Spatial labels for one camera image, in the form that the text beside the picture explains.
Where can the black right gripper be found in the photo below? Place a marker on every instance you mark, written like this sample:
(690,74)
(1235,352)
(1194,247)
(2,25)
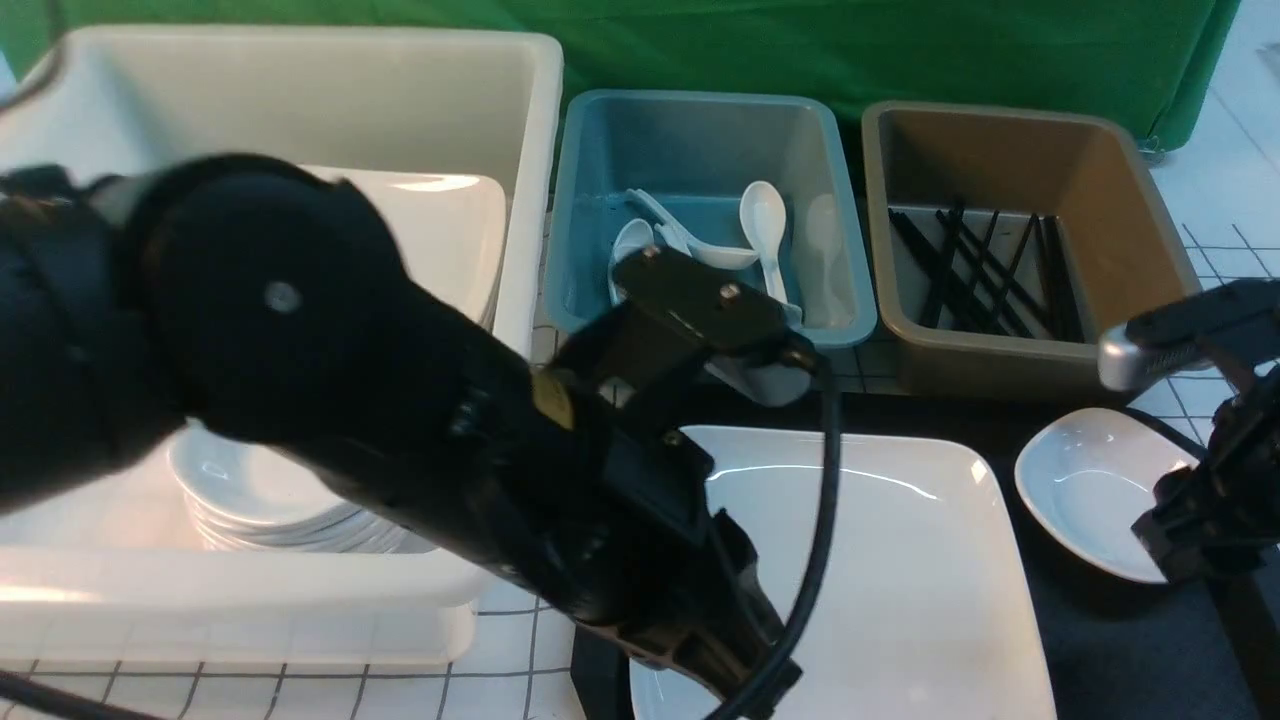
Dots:
(1219,518)

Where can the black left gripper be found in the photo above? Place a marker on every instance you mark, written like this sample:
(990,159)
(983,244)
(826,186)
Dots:
(591,496)

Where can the white small dish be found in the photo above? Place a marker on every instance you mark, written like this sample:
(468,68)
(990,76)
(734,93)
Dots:
(1088,476)

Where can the large white square plate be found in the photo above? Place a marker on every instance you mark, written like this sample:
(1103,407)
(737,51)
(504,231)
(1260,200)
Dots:
(925,611)

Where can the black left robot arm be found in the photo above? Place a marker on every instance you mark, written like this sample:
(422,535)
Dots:
(275,308)

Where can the white spoon bowl left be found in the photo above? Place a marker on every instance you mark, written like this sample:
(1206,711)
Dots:
(636,235)

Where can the stack of white square plates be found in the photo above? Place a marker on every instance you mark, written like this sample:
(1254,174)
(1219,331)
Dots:
(450,230)

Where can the black chopsticks in bin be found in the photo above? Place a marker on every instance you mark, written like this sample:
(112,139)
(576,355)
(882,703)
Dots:
(981,271)

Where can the stack of small white dishes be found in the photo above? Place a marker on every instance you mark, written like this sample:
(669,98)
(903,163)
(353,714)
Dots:
(249,498)

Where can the white spoon right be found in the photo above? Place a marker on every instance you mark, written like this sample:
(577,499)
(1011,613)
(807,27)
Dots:
(763,218)

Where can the teal plastic bin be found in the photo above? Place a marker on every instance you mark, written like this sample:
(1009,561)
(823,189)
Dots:
(695,153)

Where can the large white plastic bin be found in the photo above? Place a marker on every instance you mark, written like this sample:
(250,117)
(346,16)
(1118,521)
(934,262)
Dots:
(117,571)

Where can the brown plastic bin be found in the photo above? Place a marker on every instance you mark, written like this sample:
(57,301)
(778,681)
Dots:
(1124,252)

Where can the green cloth backdrop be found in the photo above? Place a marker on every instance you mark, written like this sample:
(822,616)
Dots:
(1145,65)

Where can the white spoon upright handle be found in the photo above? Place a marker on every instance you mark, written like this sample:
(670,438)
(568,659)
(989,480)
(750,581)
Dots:
(721,257)

